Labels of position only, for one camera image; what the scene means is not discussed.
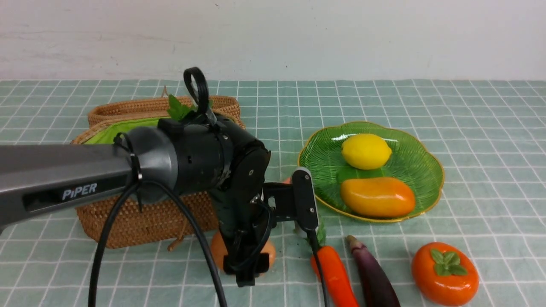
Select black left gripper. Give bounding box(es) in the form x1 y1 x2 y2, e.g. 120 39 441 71
209 190 273 287

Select brown toy potato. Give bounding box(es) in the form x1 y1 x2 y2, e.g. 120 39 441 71
210 231 276 274

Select orange toy carrot green leaves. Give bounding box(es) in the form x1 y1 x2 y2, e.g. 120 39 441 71
307 221 359 307

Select white toy radish green leaves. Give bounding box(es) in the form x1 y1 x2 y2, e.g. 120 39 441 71
167 95 217 125

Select orange yellow toy mango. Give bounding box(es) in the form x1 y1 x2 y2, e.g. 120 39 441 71
340 177 417 218

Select yellow toy lemon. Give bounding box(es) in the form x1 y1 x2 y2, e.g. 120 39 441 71
341 133 392 170

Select purple toy eggplant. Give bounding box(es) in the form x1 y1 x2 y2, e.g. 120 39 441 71
346 235 401 307

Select orange toy persimmon green leaf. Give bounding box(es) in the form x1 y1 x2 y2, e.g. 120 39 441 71
411 242 479 307

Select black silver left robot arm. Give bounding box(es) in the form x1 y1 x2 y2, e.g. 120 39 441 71
0 114 274 287

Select woven wicker basket green lining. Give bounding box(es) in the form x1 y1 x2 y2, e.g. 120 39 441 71
70 113 246 249

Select woven wicker basket lid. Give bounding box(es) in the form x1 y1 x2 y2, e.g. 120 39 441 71
87 86 245 128

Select green leaf-shaped glass plate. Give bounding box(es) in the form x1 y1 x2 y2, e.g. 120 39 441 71
298 121 445 223

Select green checkered tablecloth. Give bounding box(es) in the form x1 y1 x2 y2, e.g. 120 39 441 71
0 79 546 307

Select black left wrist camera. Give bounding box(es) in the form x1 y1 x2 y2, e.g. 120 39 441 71
262 167 319 237

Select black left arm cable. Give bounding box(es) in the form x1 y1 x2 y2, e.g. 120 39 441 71
87 67 330 307

